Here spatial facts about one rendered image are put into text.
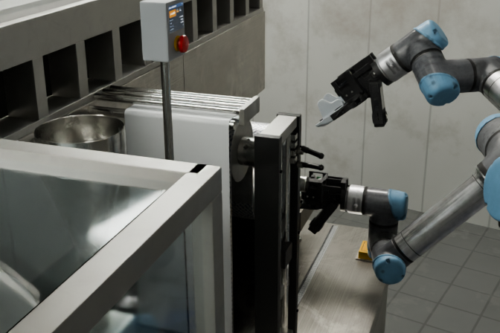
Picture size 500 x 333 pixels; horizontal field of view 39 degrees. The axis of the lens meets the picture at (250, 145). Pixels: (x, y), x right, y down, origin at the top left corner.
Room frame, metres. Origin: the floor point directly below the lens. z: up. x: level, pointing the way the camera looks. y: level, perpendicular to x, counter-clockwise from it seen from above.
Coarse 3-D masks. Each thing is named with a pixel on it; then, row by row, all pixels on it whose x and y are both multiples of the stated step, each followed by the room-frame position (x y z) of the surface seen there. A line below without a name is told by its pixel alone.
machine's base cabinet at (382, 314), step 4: (384, 300) 1.84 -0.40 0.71; (384, 304) 1.84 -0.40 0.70; (384, 308) 1.85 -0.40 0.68; (380, 312) 1.77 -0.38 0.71; (384, 312) 1.85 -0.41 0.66; (380, 316) 1.78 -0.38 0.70; (384, 316) 1.86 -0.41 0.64; (380, 320) 1.78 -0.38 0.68; (384, 320) 1.87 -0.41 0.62; (376, 324) 1.71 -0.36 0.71; (380, 324) 1.79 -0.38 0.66; (384, 324) 1.87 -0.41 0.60; (376, 328) 1.72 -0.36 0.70; (380, 328) 1.80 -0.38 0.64; (384, 328) 1.88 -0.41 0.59; (376, 332) 1.72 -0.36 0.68; (380, 332) 1.80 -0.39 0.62; (384, 332) 1.91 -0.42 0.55
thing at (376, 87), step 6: (372, 84) 1.60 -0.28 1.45; (378, 84) 1.59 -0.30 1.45; (372, 90) 1.60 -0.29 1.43; (378, 90) 1.59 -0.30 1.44; (372, 96) 1.60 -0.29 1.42; (378, 96) 1.59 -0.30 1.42; (372, 102) 1.60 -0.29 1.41; (378, 102) 1.59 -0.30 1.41; (384, 102) 1.63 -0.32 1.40; (372, 108) 1.60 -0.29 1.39; (378, 108) 1.59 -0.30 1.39; (384, 108) 1.61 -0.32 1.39; (372, 114) 1.61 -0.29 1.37; (378, 114) 1.59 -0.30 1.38; (384, 114) 1.60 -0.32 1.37; (378, 120) 1.59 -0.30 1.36; (384, 120) 1.59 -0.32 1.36; (378, 126) 1.59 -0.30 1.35
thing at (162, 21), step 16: (144, 0) 1.18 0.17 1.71; (160, 0) 1.18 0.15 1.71; (176, 0) 1.20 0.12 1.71; (144, 16) 1.17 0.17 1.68; (160, 16) 1.16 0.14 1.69; (176, 16) 1.19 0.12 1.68; (144, 32) 1.17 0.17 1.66; (160, 32) 1.16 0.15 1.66; (176, 32) 1.19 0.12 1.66; (144, 48) 1.17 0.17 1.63; (160, 48) 1.16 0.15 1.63; (176, 48) 1.18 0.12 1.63
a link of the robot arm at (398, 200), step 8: (368, 192) 1.67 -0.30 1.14; (376, 192) 1.67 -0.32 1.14; (384, 192) 1.66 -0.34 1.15; (392, 192) 1.66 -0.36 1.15; (400, 192) 1.66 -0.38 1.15; (368, 200) 1.65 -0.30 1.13; (376, 200) 1.65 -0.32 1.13; (384, 200) 1.64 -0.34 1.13; (392, 200) 1.64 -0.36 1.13; (400, 200) 1.64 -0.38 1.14; (368, 208) 1.65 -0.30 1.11; (376, 208) 1.64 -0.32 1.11; (384, 208) 1.64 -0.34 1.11; (392, 208) 1.63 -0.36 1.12; (400, 208) 1.62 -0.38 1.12; (376, 216) 1.64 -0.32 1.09; (384, 216) 1.64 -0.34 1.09; (392, 216) 1.63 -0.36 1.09; (400, 216) 1.63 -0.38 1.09; (384, 224) 1.64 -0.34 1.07; (392, 224) 1.64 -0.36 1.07
